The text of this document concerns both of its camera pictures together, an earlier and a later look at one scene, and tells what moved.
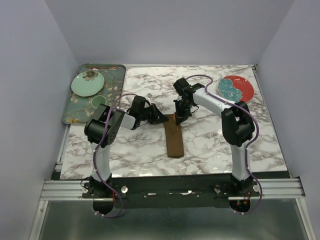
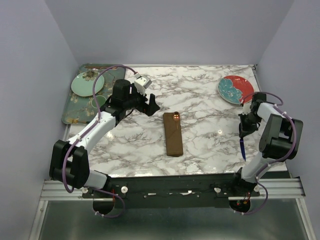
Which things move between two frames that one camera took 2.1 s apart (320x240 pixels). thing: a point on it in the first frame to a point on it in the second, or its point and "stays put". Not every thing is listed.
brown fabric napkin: [173, 137] stays put
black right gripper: [180, 117] to [246, 130]
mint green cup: [96, 100] stays put
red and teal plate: [236, 88] stays put
